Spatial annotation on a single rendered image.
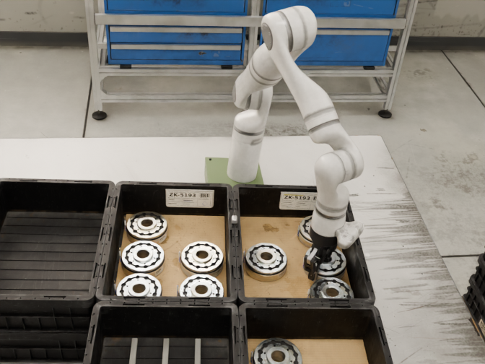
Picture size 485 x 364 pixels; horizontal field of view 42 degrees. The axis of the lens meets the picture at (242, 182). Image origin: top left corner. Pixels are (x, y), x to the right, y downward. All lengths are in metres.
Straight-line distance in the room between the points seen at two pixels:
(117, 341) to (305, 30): 0.77
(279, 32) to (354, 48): 2.22
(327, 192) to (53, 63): 3.04
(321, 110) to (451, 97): 2.90
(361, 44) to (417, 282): 1.99
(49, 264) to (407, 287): 0.94
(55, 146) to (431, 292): 1.27
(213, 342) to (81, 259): 0.40
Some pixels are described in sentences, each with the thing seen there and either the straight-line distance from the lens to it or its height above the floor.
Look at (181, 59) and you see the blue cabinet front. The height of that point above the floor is 0.35.
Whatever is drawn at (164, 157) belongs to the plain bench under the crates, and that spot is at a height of 0.70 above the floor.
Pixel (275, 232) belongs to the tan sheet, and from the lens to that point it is 1.66.
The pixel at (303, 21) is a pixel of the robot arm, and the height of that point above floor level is 1.40.
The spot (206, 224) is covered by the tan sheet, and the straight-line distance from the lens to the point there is 1.66.
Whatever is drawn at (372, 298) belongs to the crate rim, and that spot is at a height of 0.93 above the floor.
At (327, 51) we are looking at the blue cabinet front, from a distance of 3.53.
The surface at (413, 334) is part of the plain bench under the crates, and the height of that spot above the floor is 0.70.
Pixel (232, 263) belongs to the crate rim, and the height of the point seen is 0.93.
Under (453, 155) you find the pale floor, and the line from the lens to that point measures 3.64.
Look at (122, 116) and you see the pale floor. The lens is 3.61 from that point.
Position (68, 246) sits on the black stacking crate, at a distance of 1.63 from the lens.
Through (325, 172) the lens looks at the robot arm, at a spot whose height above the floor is 1.17.
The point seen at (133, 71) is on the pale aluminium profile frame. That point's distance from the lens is 3.44.
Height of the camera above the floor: 1.95
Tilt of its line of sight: 38 degrees down
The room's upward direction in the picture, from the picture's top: 5 degrees clockwise
